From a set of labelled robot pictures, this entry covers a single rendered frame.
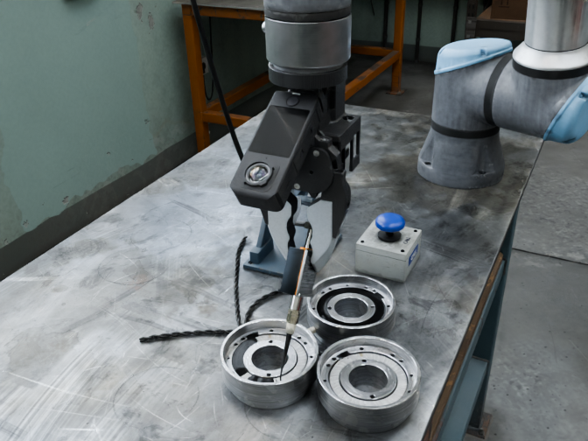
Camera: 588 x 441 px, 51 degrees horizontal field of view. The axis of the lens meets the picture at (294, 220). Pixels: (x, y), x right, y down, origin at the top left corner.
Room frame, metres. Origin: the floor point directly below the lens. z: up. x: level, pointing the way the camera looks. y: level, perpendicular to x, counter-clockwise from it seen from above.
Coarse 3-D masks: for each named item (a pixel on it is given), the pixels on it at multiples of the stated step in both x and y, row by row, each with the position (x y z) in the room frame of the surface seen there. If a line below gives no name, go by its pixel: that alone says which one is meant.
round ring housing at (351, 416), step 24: (360, 336) 0.52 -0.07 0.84; (336, 360) 0.50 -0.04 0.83; (360, 360) 0.50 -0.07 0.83; (408, 360) 0.49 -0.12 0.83; (360, 384) 0.49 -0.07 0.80; (384, 384) 0.48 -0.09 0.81; (408, 384) 0.47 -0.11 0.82; (336, 408) 0.43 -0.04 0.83; (360, 408) 0.42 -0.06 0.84; (384, 408) 0.42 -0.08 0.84; (408, 408) 0.43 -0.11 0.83
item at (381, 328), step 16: (320, 288) 0.62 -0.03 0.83; (336, 288) 0.63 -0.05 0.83; (368, 288) 0.63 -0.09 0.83; (384, 288) 0.61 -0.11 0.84; (336, 304) 0.60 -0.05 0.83; (352, 304) 0.61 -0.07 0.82; (368, 304) 0.59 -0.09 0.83; (320, 320) 0.55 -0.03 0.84; (352, 320) 0.57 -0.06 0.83; (384, 320) 0.55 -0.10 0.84; (320, 336) 0.55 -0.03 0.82; (336, 336) 0.54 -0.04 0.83; (352, 336) 0.54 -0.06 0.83; (384, 336) 0.55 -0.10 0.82
